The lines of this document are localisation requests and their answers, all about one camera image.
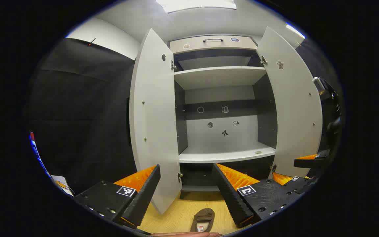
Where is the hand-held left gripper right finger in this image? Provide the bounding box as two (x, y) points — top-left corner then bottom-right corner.
(213, 163), (303, 228)

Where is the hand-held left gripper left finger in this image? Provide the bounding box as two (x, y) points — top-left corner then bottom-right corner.
(74, 165), (161, 228)

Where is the brown fuzzy shoe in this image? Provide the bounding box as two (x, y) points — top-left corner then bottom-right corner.
(190, 208), (215, 233)

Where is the white shoe cabinet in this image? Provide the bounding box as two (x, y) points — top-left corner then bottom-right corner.
(168, 35), (277, 199)

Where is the white shoe cabinet door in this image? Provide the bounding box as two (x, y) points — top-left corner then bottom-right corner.
(129, 29), (182, 214)
(256, 27), (323, 180)

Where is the beige cabinet drawer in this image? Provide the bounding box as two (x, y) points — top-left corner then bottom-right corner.
(170, 35), (258, 54)

